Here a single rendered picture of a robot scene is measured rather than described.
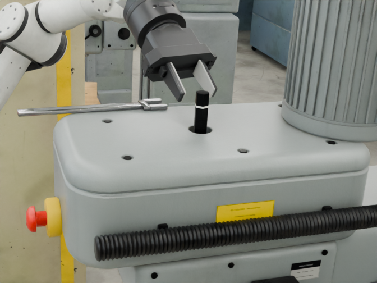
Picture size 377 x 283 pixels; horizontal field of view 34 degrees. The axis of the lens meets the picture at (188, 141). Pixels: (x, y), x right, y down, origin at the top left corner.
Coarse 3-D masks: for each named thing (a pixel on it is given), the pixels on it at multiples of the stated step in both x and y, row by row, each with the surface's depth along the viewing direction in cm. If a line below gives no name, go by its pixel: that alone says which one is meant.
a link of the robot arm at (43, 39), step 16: (48, 0) 116; (64, 0) 114; (32, 16) 118; (48, 16) 116; (64, 16) 115; (80, 16) 114; (32, 32) 118; (48, 32) 120; (64, 32) 125; (16, 48) 120; (32, 48) 120; (48, 48) 121; (48, 64) 124
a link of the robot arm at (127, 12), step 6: (114, 0) 106; (120, 0) 106; (126, 0) 106; (132, 0) 103; (138, 0) 102; (144, 0) 102; (126, 6) 104; (132, 6) 102; (126, 12) 104; (126, 18) 104
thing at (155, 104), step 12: (36, 108) 100; (48, 108) 100; (60, 108) 100; (72, 108) 101; (84, 108) 101; (96, 108) 102; (108, 108) 102; (120, 108) 103; (132, 108) 104; (144, 108) 104; (156, 108) 104
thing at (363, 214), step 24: (288, 216) 91; (312, 216) 91; (336, 216) 92; (360, 216) 93; (96, 240) 82; (120, 240) 82; (144, 240) 83; (168, 240) 84; (192, 240) 85; (216, 240) 86; (240, 240) 87; (264, 240) 89
